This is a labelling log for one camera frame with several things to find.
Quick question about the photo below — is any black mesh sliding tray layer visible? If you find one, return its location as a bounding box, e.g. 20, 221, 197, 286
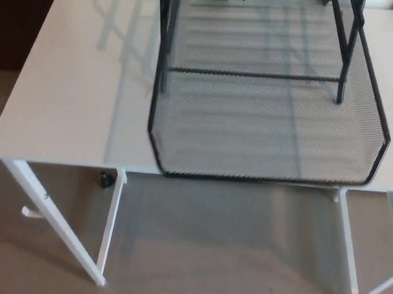
145, 0, 393, 187

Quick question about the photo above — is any dark brown wooden cabinet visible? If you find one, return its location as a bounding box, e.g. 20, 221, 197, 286
0, 0, 60, 72

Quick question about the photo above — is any black metal file tray frame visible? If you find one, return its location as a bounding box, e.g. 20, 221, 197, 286
155, 0, 368, 106

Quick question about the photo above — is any white metal table leg frame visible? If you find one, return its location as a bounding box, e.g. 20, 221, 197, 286
327, 186, 393, 294
0, 159, 129, 288

